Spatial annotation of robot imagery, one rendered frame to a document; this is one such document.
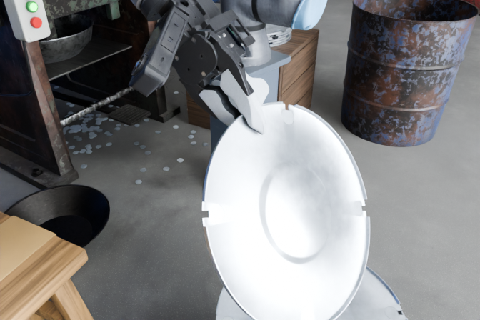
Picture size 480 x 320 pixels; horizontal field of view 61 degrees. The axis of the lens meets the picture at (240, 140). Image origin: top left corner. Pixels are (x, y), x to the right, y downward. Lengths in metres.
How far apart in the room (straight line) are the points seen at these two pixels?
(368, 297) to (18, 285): 0.55
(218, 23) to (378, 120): 1.15
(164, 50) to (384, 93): 1.16
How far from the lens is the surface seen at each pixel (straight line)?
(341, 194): 0.61
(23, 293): 0.73
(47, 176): 1.48
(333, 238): 0.59
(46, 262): 0.76
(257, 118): 0.49
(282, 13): 0.96
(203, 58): 0.49
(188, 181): 1.38
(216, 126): 1.17
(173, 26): 0.49
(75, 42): 1.55
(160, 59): 0.45
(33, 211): 1.35
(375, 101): 1.56
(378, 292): 0.74
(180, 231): 1.21
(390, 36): 1.46
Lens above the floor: 0.85
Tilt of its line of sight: 33 degrees down
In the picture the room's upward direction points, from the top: straight up
